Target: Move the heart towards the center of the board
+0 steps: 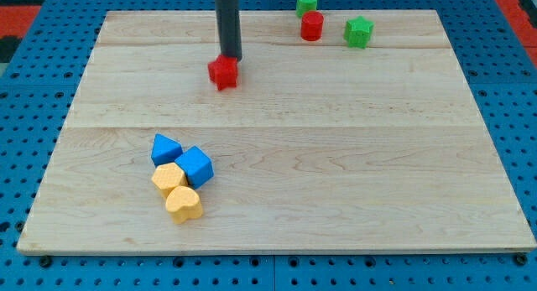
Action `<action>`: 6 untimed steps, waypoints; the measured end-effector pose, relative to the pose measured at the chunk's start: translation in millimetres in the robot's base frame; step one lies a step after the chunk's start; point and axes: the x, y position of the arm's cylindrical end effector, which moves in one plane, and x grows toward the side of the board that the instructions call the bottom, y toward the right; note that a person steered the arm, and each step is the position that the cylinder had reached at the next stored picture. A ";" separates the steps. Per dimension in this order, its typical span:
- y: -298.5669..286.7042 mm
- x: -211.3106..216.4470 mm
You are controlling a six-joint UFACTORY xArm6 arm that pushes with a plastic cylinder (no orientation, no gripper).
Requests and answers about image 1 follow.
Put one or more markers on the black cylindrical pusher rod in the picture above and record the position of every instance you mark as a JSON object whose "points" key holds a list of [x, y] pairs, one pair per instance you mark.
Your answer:
{"points": [[228, 27]]}

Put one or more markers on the red star block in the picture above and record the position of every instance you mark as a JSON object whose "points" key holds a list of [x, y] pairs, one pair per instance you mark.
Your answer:
{"points": [[223, 72]]}

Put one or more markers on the yellow heart block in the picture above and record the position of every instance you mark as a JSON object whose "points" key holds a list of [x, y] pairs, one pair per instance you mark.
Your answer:
{"points": [[183, 204]]}

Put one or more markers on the yellow hexagon block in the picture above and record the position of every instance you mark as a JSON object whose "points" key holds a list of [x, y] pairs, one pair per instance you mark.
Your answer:
{"points": [[167, 177]]}

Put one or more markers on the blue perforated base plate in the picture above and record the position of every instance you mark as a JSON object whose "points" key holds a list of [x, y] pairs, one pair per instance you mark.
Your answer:
{"points": [[41, 79]]}

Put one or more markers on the blue cube block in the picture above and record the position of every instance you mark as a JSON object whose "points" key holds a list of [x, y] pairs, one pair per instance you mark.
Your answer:
{"points": [[196, 165]]}

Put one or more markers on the green star block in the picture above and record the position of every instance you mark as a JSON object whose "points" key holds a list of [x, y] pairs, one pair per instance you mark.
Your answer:
{"points": [[358, 32]]}

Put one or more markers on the light wooden board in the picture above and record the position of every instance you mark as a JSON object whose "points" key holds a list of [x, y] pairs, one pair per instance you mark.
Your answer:
{"points": [[320, 149]]}

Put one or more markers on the green cylinder block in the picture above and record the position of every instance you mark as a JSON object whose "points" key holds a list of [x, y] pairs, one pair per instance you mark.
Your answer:
{"points": [[304, 6]]}

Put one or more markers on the blue triangle block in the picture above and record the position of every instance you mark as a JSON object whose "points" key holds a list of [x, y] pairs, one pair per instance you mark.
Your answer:
{"points": [[165, 150]]}

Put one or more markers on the red cylinder block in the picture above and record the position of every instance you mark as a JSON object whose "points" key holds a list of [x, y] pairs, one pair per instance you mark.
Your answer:
{"points": [[311, 25]]}

